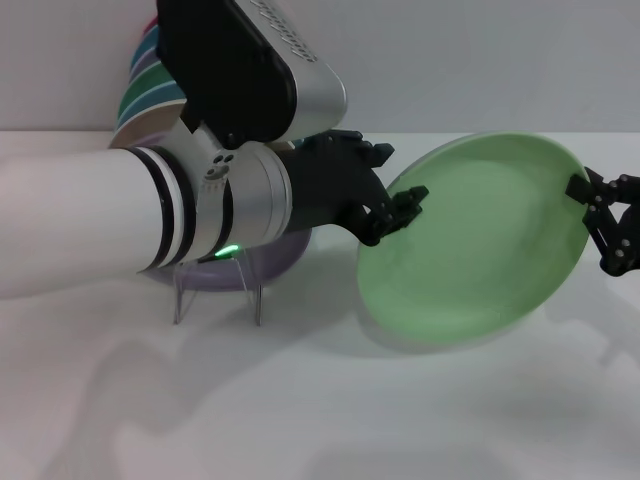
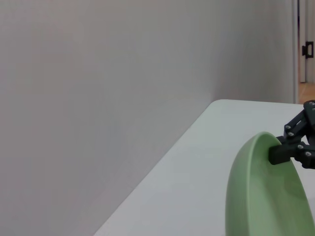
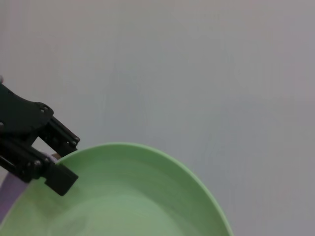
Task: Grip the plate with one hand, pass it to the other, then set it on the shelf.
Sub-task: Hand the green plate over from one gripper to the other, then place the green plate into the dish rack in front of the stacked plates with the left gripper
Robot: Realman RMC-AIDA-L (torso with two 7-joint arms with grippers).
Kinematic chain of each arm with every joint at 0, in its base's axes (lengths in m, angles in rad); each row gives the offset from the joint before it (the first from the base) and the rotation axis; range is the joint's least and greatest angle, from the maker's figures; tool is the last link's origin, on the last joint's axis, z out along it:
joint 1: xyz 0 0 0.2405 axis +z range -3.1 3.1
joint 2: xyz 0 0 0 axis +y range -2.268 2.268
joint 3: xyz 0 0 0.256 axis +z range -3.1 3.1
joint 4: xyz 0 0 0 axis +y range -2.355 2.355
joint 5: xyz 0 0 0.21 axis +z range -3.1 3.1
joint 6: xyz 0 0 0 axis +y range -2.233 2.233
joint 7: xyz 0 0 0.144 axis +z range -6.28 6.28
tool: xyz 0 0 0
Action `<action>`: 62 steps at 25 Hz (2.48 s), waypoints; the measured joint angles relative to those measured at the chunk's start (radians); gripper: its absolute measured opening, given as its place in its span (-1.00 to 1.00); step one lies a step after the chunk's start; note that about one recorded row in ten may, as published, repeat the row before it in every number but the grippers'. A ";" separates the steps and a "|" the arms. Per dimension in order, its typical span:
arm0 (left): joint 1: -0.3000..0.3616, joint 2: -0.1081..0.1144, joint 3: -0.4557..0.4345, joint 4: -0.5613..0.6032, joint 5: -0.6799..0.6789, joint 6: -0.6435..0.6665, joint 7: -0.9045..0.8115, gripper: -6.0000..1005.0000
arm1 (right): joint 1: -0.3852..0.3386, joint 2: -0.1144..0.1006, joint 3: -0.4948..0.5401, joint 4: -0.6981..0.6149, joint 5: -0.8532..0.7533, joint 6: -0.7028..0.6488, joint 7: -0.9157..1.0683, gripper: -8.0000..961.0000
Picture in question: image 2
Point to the wooden door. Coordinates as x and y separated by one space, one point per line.
307 24

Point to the light green plate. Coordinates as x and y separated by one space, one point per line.
268 196

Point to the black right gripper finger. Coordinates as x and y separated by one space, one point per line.
295 153
299 123

